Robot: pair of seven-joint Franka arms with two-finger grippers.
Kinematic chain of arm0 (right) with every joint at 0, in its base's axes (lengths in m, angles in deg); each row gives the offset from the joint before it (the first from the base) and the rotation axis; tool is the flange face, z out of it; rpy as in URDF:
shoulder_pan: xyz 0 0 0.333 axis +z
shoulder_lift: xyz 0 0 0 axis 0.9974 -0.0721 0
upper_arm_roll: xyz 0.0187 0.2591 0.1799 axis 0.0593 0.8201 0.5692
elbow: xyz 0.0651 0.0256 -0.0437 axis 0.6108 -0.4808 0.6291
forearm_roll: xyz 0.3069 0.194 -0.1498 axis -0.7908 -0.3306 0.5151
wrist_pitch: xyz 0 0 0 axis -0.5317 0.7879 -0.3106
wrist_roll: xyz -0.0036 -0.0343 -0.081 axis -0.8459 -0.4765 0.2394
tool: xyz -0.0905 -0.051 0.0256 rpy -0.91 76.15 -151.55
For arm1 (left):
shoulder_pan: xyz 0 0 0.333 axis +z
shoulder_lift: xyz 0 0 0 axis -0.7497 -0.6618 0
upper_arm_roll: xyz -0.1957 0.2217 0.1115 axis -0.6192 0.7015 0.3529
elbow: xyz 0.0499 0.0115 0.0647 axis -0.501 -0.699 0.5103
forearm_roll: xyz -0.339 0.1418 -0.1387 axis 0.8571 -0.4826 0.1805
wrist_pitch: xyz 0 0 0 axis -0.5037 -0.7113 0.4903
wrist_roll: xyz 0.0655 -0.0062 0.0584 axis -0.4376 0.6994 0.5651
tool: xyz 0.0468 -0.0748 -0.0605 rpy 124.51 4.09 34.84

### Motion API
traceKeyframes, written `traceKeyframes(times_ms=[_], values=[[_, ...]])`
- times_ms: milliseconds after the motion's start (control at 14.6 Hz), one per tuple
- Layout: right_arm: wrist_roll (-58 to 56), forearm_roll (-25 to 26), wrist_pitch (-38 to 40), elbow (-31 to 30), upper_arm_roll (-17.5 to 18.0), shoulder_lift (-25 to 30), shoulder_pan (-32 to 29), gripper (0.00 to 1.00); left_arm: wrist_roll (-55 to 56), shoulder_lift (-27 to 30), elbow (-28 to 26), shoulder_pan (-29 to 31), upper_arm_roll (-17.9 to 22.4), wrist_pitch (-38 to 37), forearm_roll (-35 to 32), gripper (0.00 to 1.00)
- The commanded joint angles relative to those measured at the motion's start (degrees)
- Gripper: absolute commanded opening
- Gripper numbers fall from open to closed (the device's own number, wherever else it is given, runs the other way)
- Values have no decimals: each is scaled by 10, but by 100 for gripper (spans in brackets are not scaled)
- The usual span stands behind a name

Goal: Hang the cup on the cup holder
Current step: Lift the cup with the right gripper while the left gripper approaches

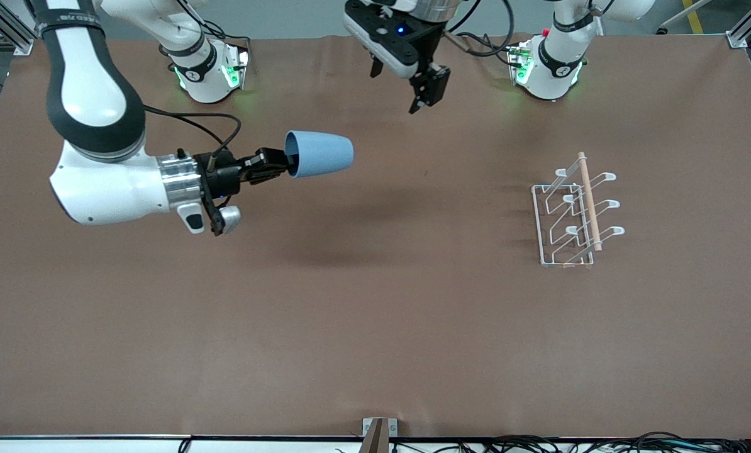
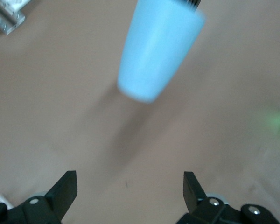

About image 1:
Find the black cable bundle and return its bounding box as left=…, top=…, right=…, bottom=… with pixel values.
left=335, top=432, right=751, bottom=453

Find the blue plastic cup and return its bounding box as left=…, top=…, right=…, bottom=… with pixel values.
left=284, top=130, right=355, bottom=179

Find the white wire cup holder rack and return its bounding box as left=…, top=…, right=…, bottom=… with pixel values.
left=531, top=152, right=625, bottom=269

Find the white metal bar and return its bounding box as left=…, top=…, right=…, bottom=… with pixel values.
left=657, top=0, right=711, bottom=35

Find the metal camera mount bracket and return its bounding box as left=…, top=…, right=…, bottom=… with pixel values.
left=362, top=418, right=398, bottom=453

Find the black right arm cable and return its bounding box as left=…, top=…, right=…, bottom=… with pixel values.
left=143, top=105, right=243, bottom=165

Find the brown table cover sheet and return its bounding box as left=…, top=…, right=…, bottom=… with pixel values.
left=0, top=33, right=751, bottom=440

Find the black base cable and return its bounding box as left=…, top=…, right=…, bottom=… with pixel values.
left=187, top=22, right=252, bottom=54
left=476, top=35, right=522, bottom=67

